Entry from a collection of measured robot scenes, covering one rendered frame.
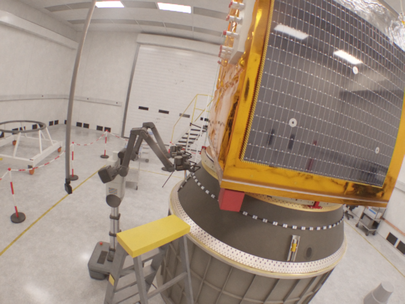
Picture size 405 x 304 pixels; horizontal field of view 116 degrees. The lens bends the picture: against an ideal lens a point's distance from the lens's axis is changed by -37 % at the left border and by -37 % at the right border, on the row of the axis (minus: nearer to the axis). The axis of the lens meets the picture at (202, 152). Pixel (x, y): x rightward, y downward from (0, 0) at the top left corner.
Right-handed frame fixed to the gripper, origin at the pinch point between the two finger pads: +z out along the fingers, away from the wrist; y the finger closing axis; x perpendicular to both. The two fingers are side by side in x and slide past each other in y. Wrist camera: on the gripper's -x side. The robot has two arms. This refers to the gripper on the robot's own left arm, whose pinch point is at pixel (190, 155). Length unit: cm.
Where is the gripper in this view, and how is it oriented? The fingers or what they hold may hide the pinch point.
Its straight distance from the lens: 205.2
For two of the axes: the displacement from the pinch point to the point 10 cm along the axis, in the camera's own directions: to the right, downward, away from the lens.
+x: -0.3, 9.7, 2.5
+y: -1.1, -2.5, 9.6
